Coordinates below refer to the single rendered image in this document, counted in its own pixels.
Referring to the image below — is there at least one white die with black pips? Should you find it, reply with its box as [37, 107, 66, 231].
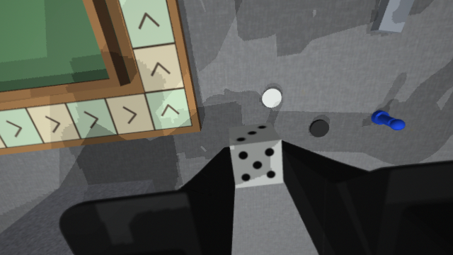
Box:
[229, 123, 283, 188]

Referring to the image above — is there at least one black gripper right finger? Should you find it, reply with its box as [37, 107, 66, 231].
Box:
[281, 140, 453, 255]

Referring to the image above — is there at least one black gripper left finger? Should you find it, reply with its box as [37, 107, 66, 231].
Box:
[59, 147, 235, 255]

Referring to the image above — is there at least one brown wooden board frame with arrow squares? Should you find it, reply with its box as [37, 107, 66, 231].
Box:
[0, 0, 202, 155]

